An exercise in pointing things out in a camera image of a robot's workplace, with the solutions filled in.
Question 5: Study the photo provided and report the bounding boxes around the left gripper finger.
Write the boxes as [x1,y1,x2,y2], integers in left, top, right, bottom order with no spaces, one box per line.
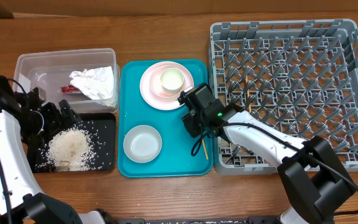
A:
[44,103,61,134]
[58,100,81,128]

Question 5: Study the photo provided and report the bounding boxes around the red snack wrapper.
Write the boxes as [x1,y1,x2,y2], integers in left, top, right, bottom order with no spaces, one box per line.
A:
[61,85,82,94]

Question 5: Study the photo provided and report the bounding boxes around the white rice pile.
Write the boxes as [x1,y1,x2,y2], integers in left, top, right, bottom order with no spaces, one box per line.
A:
[35,119,114,172]

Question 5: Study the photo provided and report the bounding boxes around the white napkin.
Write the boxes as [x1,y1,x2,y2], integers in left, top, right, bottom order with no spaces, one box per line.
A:
[69,66,114,100]

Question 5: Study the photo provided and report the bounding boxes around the wooden chopstick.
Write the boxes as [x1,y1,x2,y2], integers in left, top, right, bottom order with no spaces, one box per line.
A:
[201,139,209,160]
[246,75,251,113]

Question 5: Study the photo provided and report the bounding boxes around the grey bowl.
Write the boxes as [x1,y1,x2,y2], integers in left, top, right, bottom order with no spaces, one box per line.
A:
[123,125,162,163]

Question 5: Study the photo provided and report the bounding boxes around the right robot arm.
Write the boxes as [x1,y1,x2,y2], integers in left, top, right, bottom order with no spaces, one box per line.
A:
[178,83,357,223]

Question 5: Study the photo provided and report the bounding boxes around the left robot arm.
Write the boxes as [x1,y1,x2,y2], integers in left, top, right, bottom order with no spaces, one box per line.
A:
[0,75,109,223]

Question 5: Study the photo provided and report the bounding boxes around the grey dishwasher rack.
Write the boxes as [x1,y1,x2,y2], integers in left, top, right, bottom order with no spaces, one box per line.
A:
[209,19,358,172]

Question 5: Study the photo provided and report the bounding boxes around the black plastic tray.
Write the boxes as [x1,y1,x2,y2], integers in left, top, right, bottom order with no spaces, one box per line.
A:
[26,112,117,174]

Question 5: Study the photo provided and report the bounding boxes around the clear plastic bin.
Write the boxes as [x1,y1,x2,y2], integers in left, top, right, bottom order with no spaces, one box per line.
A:
[13,48,121,113]

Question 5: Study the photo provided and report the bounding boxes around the white cup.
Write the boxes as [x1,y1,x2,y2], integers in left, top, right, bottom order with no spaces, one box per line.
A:
[160,68,185,95]

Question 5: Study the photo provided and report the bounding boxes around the pink plate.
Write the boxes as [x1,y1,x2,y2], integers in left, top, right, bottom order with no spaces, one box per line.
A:
[140,61,194,110]

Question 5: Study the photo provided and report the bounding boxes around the teal serving tray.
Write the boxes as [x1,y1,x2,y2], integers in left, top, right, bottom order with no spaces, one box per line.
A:
[117,60,214,178]

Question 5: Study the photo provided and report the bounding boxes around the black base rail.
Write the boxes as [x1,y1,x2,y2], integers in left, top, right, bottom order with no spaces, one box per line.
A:
[115,216,280,224]

